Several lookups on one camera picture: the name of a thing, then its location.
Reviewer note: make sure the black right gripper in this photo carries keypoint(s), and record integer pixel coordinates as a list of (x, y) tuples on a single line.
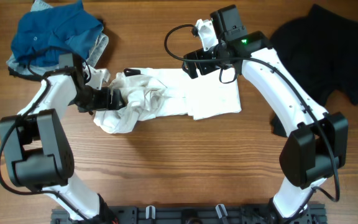
[(200, 56)]

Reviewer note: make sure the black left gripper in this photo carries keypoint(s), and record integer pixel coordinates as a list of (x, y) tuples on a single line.
[(104, 104)]

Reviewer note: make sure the white Puma t-shirt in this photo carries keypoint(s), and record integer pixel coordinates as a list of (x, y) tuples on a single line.
[(169, 92)]

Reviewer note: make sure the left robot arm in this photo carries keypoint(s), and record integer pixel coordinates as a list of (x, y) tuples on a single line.
[(35, 155)]

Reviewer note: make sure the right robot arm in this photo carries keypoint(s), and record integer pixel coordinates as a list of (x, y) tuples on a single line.
[(316, 140)]

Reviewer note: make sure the light denim folded jeans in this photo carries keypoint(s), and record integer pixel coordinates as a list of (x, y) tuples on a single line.
[(98, 49)]

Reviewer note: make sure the blue folded shirt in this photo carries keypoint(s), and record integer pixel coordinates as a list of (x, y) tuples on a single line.
[(54, 37)]

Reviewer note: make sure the black t-shirt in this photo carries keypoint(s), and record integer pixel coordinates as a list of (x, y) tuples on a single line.
[(320, 51)]

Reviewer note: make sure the black folded garment under stack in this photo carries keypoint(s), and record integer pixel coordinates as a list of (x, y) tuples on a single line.
[(20, 74)]

